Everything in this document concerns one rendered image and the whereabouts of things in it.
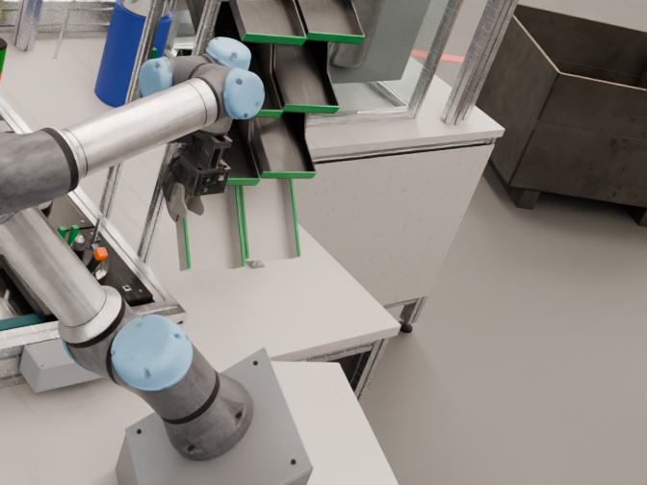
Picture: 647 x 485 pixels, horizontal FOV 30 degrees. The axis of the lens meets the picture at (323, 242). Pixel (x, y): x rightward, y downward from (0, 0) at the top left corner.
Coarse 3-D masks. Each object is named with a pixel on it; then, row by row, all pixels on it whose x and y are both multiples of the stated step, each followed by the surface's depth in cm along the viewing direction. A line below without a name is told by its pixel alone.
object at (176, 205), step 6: (174, 186) 214; (180, 186) 213; (174, 192) 215; (180, 192) 213; (174, 198) 215; (180, 198) 214; (168, 204) 216; (174, 204) 215; (180, 204) 214; (168, 210) 217; (174, 210) 216; (180, 210) 214; (186, 210) 213; (174, 216) 218; (180, 216) 215; (186, 216) 213
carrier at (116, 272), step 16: (96, 224) 242; (80, 240) 236; (0, 256) 237; (80, 256) 238; (112, 256) 248; (16, 272) 234; (96, 272) 239; (112, 272) 244; (128, 272) 245; (144, 288) 243; (32, 304) 230; (128, 304) 239; (48, 320) 228
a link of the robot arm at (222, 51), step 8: (216, 40) 200; (224, 40) 201; (232, 40) 202; (208, 48) 199; (216, 48) 198; (224, 48) 198; (232, 48) 199; (240, 48) 200; (208, 56) 198; (216, 56) 198; (224, 56) 197; (232, 56) 198; (240, 56) 198; (248, 56) 200; (224, 64) 198; (232, 64) 198; (240, 64) 199; (248, 64) 201
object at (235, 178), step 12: (180, 48) 245; (240, 120) 250; (228, 132) 249; (240, 132) 250; (240, 144) 249; (228, 156) 246; (240, 156) 248; (252, 156) 246; (240, 168) 246; (252, 168) 246; (228, 180) 241; (240, 180) 242; (252, 180) 243
